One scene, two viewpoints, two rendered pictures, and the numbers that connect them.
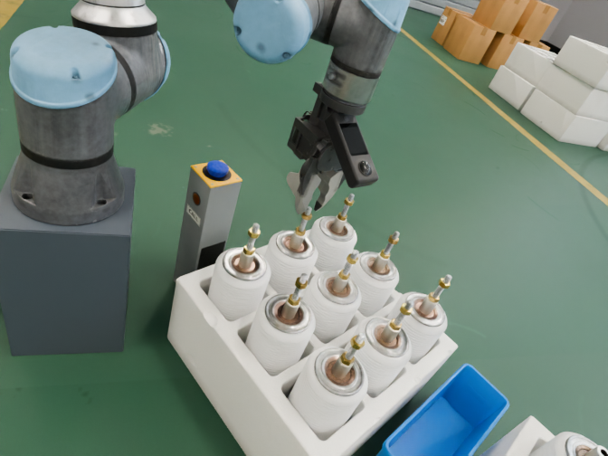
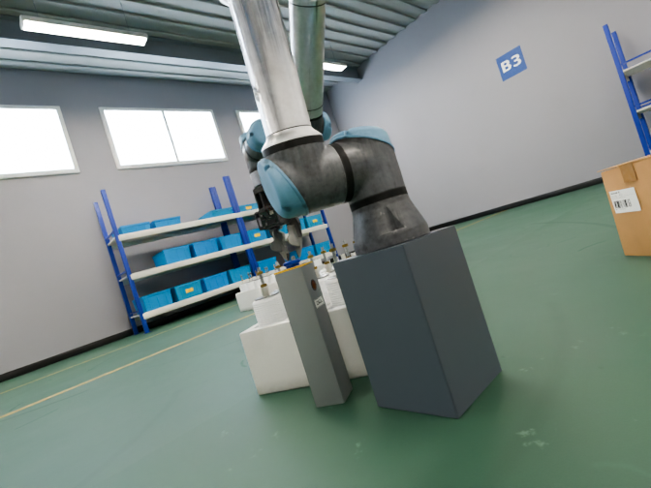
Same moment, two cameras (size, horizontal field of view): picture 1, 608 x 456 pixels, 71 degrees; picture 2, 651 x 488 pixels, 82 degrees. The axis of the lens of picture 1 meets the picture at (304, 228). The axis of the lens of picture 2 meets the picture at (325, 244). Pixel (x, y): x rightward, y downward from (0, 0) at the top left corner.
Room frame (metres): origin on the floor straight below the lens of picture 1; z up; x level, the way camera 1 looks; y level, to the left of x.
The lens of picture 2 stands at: (0.78, 1.04, 0.33)
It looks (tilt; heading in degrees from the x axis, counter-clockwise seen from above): 1 degrees up; 256
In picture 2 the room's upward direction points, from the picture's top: 18 degrees counter-clockwise
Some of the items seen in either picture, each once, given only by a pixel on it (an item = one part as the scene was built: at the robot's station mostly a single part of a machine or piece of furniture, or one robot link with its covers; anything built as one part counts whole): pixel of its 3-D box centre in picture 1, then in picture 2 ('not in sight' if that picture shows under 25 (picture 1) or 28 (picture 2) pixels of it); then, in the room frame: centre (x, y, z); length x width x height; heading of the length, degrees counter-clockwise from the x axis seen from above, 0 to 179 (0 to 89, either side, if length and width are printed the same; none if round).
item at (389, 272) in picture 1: (377, 266); not in sight; (0.65, -0.16, 0.25); 0.08 x 0.08 x 0.01
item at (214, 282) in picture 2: not in sight; (209, 284); (1.17, -5.00, 0.36); 0.50 x 0.38 x 0.21; 118
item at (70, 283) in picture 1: (74, 261); (416, 316); (0.48, 0.35, 0.15); 0.18 x 0.18 x 0.30; 27
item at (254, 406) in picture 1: (309, 341); (333, 328); (0.55, -0.09, 0.09); 0.39 x 0.39 x 0.18; 55
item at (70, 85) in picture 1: (70, 90); (363, 165); (0.48, 0.35, 0.47); 0.13 x 0.12 x 0.14; 3
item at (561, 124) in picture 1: (565, 118); not in sight; (3.15, -1.40, 0.09); 0.39 x 0.39 x 0.18; 31
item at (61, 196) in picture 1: (70, 166); (385, 220); (0.48, 0.35, 0.35); 0.15 x 0.15 x 0.10
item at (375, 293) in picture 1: (360, 297); not in sight; (0.65, -0.16, 0.16); 0.10 x 0.10 x 0.18
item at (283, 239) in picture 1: (295, 244); not in sight; (0.62, 0.00, 0.25); 0.08 x 0.08 x 0.01
